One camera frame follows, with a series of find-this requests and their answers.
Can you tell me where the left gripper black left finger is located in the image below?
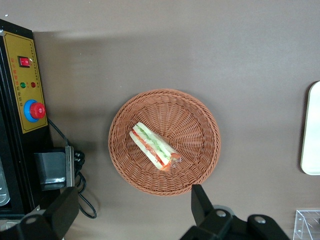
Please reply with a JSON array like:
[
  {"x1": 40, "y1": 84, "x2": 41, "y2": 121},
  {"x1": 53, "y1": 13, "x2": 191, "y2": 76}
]
[{"x1": 16, "y1": 186, "x2": 80, "y2": 240}]

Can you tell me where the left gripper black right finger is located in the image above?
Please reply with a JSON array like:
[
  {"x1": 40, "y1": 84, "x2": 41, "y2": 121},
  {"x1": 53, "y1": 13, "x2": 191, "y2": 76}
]
[{"x1": 179, "y1": 184, "x2": 248, "y2": 240}]

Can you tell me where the triangle sandwich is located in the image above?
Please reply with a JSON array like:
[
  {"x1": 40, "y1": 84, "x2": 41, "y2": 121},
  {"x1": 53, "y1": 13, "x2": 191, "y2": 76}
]
[{"x1": 129, "y1": 121, "x2": 181, "y2": 172}]

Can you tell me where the round brown wicker basket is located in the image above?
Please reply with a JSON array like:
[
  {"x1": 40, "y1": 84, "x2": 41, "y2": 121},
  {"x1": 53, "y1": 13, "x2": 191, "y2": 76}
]
[{"x1": 107, "y1": 88, "x2": 221, "y2": 198}]

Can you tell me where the beige plastic tray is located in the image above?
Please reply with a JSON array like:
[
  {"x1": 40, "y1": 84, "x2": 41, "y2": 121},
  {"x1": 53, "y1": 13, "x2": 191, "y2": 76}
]
[{"x1": 299, "y1": 80, "x2": 320, "y2": 176}]

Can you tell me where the grey metal machine side box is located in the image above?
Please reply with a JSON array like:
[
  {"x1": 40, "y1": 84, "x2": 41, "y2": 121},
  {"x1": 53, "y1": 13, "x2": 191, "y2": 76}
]
[{"x1": 33, "y1": 145, "x2": 76, "y2": 192}]

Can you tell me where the black power plug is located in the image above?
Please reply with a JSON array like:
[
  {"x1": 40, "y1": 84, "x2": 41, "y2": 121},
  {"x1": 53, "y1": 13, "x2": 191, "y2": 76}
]
[{"x1": 73, "y1": 149, "x2": 86, "y2": 166}]

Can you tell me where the steel pan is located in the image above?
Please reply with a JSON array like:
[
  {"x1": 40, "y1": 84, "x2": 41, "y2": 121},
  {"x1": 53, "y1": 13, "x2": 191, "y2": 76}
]
[{"x1": 0, "y1": 154, "x2": 12, "y2": 208}]

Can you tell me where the black machine with yellow panel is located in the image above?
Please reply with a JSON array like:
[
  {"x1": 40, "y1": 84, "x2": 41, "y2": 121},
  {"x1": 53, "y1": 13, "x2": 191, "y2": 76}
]
[{"x1": 0, "y1": 18, "x2": 61, "y2": 235}]

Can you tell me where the red emergency stop button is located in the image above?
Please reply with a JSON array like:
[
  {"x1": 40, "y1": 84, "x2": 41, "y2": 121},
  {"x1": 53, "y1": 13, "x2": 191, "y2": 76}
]
[{"x1": 23, "y1": 99, "x2": 46, "y2": 123}]

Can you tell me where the clear acrylic bottle rack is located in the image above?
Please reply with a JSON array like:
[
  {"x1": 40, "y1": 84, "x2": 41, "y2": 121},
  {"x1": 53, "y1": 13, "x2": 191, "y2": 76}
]
[{"x1": 292, "y1": 209, "x2": 320, "y2": 240}]

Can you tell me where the black machine power cable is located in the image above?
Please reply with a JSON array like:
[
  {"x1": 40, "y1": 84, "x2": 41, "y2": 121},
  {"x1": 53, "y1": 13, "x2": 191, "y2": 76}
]
[{"x1": 47, "y1": 118, "x2": 98, "y2": 220}]

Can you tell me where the red rocker switch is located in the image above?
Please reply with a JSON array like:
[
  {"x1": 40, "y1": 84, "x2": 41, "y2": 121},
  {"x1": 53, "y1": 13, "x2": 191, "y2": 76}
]
[{"x1": 17, "y1": 56, "x2": 31, "y2": 69}]

